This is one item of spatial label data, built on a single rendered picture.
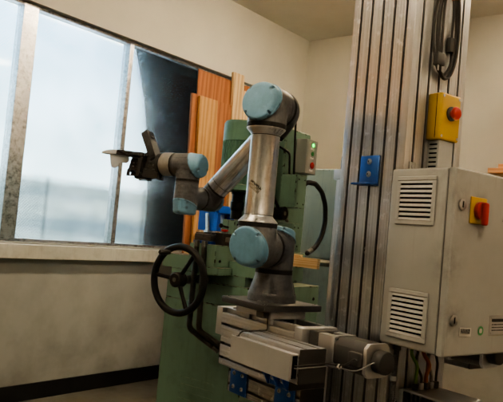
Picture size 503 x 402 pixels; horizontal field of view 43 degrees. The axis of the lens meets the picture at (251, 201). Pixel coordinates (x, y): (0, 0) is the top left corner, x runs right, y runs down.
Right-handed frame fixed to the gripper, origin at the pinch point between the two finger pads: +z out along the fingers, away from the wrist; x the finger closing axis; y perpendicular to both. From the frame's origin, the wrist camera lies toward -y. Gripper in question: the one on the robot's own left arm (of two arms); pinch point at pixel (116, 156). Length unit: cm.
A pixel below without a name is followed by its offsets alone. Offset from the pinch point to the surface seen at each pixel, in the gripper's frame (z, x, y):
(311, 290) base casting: -30, 115, 30
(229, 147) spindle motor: -2, 68, -24
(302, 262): -40, 76, 21
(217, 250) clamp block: -12, 56, 23
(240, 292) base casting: -20, 65, 37
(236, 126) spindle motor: -5, 66, -33
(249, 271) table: -23, 64, 29
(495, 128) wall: -81, 283, -104
